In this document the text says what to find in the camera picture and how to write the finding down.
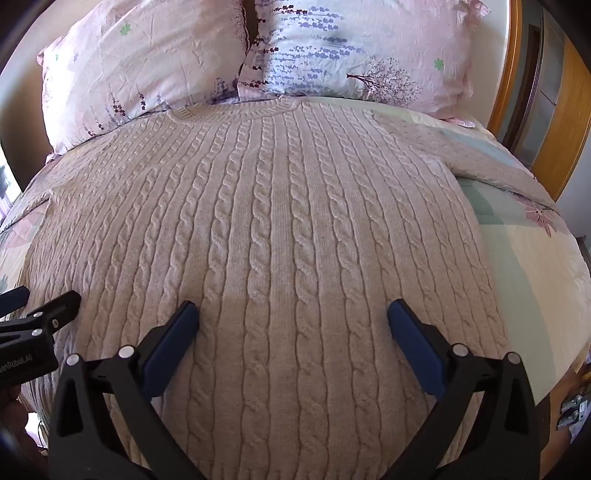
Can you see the pastel floral bed quilt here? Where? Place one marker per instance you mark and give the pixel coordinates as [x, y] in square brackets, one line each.
[526, 258]

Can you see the pink floral pillow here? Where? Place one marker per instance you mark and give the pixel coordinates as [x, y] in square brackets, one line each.
[147, 64]

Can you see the small metal object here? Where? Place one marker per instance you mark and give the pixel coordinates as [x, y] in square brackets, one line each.
[573, 410]

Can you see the wooden headboard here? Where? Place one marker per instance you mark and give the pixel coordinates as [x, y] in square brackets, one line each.
[508, 60]

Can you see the wooden cabinet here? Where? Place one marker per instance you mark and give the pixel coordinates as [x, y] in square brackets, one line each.
[558, 115]

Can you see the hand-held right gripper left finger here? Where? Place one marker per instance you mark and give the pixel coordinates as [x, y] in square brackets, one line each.
[168, 348]

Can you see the pink lavender-print pillow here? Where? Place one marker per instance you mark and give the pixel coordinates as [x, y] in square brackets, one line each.
[364, 50]

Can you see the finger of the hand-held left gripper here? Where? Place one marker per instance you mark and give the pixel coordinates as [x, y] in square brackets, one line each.
[11, 301]
[57, 311]

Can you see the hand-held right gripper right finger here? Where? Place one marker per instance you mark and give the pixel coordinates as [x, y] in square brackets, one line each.
[418, 344]

